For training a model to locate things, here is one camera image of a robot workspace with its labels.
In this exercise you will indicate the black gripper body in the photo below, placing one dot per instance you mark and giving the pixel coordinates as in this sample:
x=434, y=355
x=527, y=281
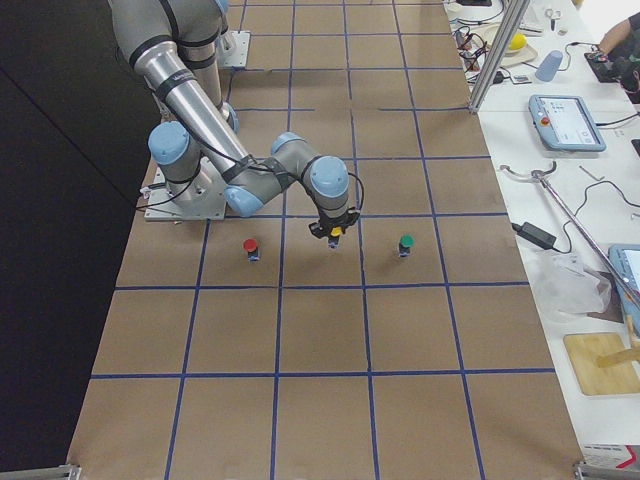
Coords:
x=331, y=223

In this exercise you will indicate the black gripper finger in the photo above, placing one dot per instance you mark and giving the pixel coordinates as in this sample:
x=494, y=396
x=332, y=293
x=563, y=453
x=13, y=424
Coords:
x=317, y=230
x=346, y=223

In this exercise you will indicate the yellow push button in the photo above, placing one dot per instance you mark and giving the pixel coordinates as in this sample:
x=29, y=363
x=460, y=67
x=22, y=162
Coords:
x=334, y=236

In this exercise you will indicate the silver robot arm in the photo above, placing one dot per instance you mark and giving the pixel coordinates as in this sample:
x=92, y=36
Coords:
x=172, y=45

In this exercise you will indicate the green push button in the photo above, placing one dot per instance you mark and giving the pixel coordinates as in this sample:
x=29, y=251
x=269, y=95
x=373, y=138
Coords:
x=405, y=245

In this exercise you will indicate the red push button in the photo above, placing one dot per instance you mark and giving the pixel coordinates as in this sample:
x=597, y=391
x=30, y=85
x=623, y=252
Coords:
x=252, y=249

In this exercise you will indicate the brown paper table mat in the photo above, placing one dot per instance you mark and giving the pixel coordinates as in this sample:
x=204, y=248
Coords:
x=347, y=363

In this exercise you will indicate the black power adapter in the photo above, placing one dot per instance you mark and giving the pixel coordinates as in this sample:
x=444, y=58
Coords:
x=535, y=235

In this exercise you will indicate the metal reacher stick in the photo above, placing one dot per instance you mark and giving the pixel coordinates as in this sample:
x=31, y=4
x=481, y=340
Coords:
x=541, y=176

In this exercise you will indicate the clear plastic bag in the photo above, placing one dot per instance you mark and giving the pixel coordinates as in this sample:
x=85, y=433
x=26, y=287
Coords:
x=563, y=282

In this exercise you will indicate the blue teach pendant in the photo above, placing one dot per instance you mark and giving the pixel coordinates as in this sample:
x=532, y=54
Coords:
x=564, y=123
x=625, y=258

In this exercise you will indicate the yellow lemon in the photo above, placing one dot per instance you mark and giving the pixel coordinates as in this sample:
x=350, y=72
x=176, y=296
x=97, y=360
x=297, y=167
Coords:
x=517, y=43

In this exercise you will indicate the blue plastic cup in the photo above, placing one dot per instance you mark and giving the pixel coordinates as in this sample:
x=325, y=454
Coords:
x=549, y=66

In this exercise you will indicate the wooden cutting board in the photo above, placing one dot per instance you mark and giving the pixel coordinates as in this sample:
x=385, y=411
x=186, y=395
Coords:
x=602, y=365

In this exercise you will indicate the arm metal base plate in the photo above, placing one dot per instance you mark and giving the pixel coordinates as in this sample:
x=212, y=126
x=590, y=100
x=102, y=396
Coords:
x=204, y=199
x=233, y=48

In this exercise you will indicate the aluminium frame post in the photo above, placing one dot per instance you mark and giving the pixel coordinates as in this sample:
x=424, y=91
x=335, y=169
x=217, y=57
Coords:
x=512, y=17

